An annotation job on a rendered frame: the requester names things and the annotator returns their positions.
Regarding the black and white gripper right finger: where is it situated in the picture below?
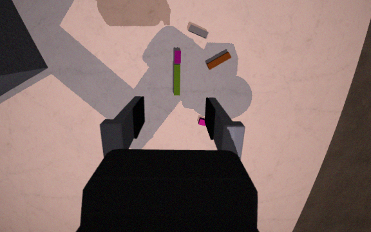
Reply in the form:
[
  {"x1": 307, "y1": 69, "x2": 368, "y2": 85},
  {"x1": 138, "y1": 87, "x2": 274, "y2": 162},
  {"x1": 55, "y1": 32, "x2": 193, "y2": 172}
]
[{"x1": 205, "y1": 97, "x2": 245, "y2": 160}]

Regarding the lime green rod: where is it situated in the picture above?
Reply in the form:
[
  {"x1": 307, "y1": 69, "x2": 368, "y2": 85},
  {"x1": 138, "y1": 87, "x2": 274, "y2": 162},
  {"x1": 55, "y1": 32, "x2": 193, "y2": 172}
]
[{"x1": 174, "y1": 64, "x2": 180, "y2": 95}]

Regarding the magenta rod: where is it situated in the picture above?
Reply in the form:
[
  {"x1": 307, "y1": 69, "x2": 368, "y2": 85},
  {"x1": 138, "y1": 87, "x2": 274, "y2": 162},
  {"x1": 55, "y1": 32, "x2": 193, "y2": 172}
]
[
  {"x1": 175, "y1": 51, "x2": 181, "y2": 64},
  {"x1": 198, "y1": 118, "x2": 205, "y2": 126}
]

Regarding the orange rectangular bar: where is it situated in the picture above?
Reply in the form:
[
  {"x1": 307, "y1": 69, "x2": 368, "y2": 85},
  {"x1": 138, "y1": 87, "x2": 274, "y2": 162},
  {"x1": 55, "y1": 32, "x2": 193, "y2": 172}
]
[{"x1": 207, "y1": 52, "x2": 231, "y2": 70}]

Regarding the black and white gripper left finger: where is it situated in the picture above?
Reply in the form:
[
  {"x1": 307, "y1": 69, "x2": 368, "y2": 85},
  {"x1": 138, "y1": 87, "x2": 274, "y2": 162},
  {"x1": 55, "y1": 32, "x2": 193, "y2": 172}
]
[{"x1": 100, "y1": 96, "x2": 145, "y2": 157}]

